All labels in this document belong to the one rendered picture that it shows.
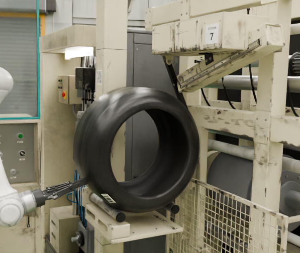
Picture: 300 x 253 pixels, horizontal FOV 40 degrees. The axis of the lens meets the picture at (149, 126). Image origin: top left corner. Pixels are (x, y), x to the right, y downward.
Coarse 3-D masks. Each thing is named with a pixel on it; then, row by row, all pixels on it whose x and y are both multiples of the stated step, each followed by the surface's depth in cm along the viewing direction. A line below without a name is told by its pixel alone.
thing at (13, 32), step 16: (0, 0) 213; (16, 0) 217; (32, 0) 220; (0, 16) 214; (16, 16) 218; (32, 16) 221; (0, 32) 215; (16, 32) 218; (32, 32) 222; (0, 48) 216; (16, 48) 219; (32, 48) 223; (0, 64) 217; (16, 64) 220; (32, 64) 224; (16, 80) 221; (32, 80) 225; (16, 96) 222; (32, 96) 226; (0, 112) 219; (16, 112) 223; (32, 112) 227
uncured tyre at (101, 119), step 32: (128, 96) 176; (160, 96) 181; (96, 128) 171; (160, 128) 214; (192, 128) 190; (96, 160) 171; (160, 160) 216; (192, 160) 192; (96, 192) 178; (128, 192) 177; (160, 192) 188
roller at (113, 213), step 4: (92, 196) 206; (96, 196) 203; (92, 200) 205; (96, 200) 200; (100, 200) 197; (96, 204) 201; (100, 204) 195; (104, 204) 192; (108, 204) 190; (104, 208) 191; (108, 208) 187; (112, 208) 185; (116, 208) 184; (108, 212) 186; (112, 212) 182; (116, 212) 180; (120, 212) 179; (112, 216) 182; (116, 216) 178; (120, 216) 178; (124, 216) 179; (116, 220) 180; (120, 220) 179
